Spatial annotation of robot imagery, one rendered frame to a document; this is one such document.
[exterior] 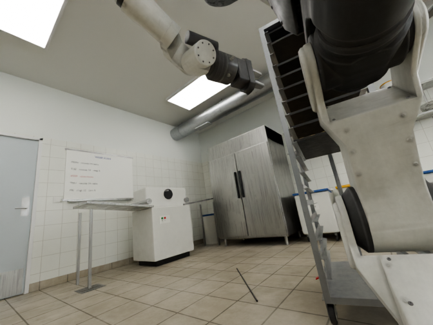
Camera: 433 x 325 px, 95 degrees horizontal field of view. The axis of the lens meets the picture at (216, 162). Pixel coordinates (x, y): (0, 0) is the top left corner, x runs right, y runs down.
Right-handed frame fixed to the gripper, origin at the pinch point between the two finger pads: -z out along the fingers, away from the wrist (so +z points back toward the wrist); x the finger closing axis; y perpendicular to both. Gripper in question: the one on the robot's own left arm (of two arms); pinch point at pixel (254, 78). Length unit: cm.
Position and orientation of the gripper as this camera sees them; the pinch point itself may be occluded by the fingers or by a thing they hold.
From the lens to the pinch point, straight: 76.8
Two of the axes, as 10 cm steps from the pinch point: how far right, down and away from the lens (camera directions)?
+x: -1.4, -9.6, 2.6
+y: -5.1, 2.9, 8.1
